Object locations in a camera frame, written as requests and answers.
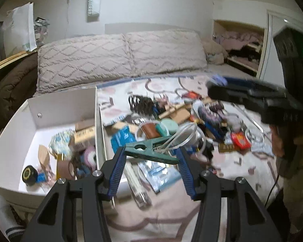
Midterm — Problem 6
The black hair claw clip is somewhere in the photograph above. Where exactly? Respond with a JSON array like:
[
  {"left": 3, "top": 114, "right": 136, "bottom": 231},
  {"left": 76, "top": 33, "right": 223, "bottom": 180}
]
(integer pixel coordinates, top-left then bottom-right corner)
[{"left": 128, "top": 94, "right": 154, "bottom": 115}]

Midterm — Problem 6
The pink crochet coaster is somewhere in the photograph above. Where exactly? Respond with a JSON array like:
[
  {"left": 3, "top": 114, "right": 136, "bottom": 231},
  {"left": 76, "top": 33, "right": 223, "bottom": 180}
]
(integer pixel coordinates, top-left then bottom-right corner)
[{"left": 83, "top": 146, "right": 97, "bottom": 168}]

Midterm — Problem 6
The tan carton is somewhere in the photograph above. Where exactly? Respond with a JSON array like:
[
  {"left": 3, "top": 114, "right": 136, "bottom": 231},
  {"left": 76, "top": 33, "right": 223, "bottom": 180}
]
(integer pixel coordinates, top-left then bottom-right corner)
[{"left": 74, "top": 125, "right": 96, "bottom": 144}]

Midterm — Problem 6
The wooden strip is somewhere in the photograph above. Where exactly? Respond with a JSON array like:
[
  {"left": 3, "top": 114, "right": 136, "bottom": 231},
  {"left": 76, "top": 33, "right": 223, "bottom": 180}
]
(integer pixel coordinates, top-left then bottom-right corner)
[{"left": 164, "top": 103, "right": 192, "bottom": 124}]

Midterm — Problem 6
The red snack packet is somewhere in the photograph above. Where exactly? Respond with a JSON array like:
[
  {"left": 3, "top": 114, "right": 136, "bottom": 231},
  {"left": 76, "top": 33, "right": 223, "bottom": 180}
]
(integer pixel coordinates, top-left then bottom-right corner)
[{"left": 231, "top": 132, "right": 250, "bottom": 148}]

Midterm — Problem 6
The blue and clear packet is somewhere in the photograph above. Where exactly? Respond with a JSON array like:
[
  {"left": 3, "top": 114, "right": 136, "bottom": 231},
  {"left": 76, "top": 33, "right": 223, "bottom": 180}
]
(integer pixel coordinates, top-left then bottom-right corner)
[{"left": 139, "top": 161, "right": 182, "bottom": 193}]

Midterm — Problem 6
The mint green round container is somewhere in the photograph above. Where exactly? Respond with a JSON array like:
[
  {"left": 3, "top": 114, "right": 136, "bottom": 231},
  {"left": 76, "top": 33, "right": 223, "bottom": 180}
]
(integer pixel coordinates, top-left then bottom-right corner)
[{"left": 157, "top": 120, "right": 177, "bottom": 137}]

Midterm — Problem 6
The brown leather cup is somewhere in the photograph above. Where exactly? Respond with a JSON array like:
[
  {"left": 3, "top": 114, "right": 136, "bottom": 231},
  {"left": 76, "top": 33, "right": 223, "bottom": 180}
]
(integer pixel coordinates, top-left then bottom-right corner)
[{"left": 141, "top": 123, "right": 158, "bottom": 139}]

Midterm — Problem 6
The white louvered door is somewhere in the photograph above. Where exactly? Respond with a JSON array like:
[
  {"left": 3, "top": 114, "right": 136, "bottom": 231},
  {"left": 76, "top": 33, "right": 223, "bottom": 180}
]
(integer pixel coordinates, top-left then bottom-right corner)
[{"left": 258, "top": 10, "right": 288, "bottom": 81}]

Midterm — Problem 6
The clear bottle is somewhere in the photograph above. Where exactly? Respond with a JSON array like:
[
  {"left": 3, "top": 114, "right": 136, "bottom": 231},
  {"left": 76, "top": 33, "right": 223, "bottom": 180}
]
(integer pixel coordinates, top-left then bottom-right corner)
[{"left": 125, "top": 165, "right": 152, "bottom": 208}]

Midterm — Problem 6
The clear gift bag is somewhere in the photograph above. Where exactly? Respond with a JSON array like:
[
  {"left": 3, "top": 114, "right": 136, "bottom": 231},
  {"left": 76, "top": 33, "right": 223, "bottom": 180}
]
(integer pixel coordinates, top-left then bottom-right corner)
[{"left": 35, "top": 18, "right": 50, "bottom": 46}]

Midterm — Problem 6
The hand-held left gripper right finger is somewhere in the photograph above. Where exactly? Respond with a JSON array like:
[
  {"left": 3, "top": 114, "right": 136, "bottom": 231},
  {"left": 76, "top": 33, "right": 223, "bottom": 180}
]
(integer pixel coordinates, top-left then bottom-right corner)
[{"left": 176, "top": 146, "right": 284, "bottom": 242}]

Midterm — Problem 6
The white storage box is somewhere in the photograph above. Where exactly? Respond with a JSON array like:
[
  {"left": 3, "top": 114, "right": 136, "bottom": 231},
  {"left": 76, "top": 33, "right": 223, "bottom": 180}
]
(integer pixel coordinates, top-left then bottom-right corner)
[{"left": 0, "top": 86, "right": 114, "bottom": 199}]

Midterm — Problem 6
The green plastic clamp clip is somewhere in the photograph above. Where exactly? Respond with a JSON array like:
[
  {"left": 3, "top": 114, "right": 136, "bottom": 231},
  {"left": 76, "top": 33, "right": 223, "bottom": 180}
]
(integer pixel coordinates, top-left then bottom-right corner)
[{"left": 124, "top": 137, "right": 180, "bottom": 164}]

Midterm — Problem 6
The wooden shelf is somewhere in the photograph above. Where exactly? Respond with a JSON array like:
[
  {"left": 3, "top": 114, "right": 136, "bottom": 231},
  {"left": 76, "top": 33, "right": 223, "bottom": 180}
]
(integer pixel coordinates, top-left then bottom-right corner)
[{"left": 0, "top": 50, "right": 38, "bottom": 137}]

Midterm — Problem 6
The black cable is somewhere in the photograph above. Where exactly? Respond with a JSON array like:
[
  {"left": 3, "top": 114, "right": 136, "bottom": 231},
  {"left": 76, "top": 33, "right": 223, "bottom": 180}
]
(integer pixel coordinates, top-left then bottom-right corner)
[{"left": 265, "top": 173, "right": 281, "bottom": 207}]

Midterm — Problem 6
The person's socked foot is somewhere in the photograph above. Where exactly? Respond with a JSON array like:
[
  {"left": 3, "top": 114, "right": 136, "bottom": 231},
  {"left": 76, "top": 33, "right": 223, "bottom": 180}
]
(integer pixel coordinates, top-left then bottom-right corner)
[{"left": 0, "top": 189, "right": 24, "bottom": 242}]

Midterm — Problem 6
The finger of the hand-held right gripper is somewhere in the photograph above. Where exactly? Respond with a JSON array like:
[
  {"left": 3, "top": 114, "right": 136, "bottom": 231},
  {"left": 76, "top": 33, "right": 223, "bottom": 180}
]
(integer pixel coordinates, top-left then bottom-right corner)
[
  {"left": 207, "top": 82, "right": 303, "bottom": 114},
  {"left": 212, "top": 74, "right": 288, "bottom": 94}
]

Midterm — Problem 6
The grey headboard panel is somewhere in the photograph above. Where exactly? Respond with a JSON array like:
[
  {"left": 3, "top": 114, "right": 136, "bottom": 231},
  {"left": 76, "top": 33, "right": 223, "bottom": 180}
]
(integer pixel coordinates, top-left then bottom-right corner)
[{"left": 105, "top": 23, "right": 200, "bottom": 34}]

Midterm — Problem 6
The white hanging cord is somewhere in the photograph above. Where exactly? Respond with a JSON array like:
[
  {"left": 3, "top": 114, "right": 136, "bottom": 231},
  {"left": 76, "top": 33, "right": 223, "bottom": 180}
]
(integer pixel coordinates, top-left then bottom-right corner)
[{"left": 65, "top": 0, "right": 73, "bottom": 31}]

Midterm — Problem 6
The blue tissue packet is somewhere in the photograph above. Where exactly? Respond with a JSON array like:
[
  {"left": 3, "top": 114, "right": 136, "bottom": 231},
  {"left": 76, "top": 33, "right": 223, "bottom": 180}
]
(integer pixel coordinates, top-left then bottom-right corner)
[{"left": 110, "top": 127, "right": 137, "bottom": 153}]

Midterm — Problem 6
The pink clothes pile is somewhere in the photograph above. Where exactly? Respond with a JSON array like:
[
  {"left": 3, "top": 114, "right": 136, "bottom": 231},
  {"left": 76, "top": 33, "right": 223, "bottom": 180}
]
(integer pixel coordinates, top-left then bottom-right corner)
[{"left": 217, "top": 30, "right": 263, "bottom": 46}]

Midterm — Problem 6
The black round tin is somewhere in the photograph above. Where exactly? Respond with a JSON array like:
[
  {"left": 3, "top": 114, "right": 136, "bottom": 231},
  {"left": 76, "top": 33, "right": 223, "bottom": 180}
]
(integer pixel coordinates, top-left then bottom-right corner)
[{"left": 22, "top": 165, "right": 38, "bottom": 186}]

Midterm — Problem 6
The purple crochet piece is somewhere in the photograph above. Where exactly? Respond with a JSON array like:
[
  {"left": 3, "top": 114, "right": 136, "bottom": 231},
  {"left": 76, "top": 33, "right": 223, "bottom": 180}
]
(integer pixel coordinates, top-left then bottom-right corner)
[{"left": 198, "top": 106, "right": 223, "bottom": 129}]

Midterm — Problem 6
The chrome rod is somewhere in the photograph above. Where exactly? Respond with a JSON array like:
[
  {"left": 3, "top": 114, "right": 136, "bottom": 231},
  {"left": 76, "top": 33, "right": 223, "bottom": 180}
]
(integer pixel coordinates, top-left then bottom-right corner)
[{"left": 236, "top": 106, "right": 270, "bottom": 137}]

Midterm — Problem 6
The wooden spoon-shaped piece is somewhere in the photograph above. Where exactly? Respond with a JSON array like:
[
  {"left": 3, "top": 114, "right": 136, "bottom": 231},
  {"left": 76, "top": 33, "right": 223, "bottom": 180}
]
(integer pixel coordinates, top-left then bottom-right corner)
[{"left": 38, "top": 145, "right": 51, "bottom": 167}]

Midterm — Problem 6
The small cardboard box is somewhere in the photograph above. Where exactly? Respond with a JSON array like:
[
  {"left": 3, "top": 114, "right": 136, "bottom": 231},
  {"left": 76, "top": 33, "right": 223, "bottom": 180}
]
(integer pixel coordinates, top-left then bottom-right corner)
[{"left": 76, "top": 120, "right": 95, "bottom": 131}]

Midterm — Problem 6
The large white paper bag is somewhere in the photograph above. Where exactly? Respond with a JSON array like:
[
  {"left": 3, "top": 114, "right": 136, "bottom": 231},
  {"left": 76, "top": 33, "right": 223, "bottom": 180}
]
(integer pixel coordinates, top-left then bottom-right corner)
[{"left": 1, "top": 2, "right": 38, "bottom": 52}]

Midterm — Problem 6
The brown tape roll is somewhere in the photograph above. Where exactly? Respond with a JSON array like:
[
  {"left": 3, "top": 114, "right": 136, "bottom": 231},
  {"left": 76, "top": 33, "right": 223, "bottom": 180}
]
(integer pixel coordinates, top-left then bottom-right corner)
[{"left": 57, "top": 160, "right": 76, "bottom": 180}]

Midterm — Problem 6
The person's right forearm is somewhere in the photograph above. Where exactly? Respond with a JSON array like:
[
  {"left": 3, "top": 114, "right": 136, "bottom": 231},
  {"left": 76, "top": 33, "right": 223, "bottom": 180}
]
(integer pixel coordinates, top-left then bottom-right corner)
[{"left": 280, "top": 154, "right": 303, "bottom": 242}]

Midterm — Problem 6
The white ring hoop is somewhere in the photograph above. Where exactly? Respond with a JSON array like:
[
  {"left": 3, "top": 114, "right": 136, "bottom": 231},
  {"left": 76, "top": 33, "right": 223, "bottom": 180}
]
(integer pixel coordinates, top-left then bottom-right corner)
[{"left": 164, "top": 123, "right": 205, "bottom": 155}]

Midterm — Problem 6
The brown blanket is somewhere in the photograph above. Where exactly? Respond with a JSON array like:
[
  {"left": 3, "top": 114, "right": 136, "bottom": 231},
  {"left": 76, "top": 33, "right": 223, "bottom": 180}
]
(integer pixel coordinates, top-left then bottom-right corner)
[{"left": 0, "top": 53, "right": 39, "bottom": 131}]

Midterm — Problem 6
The narrow hanging paper bag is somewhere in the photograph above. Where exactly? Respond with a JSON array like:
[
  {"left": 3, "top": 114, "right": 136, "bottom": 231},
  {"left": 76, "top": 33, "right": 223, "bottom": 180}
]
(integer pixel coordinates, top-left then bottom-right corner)
[{"left": 87, "top": 0, "right": 101, "bottom": 23}]

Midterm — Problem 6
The beige textured pillow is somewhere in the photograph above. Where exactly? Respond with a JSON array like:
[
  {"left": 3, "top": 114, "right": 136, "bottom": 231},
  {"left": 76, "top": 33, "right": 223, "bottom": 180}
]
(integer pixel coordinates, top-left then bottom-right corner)
[
  {"left": 37, "top": 33, "right": 135, "bottom": 94},
  {"left": 125, "top": 29, "right": 208, "bottom": 76}
]

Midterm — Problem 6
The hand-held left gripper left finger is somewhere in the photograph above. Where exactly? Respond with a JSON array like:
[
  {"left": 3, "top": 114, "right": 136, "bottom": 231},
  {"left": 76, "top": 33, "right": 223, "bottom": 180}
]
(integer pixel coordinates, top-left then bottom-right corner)
[{"left": 20, "top": 147, "right": 128, "bottom": 242}]

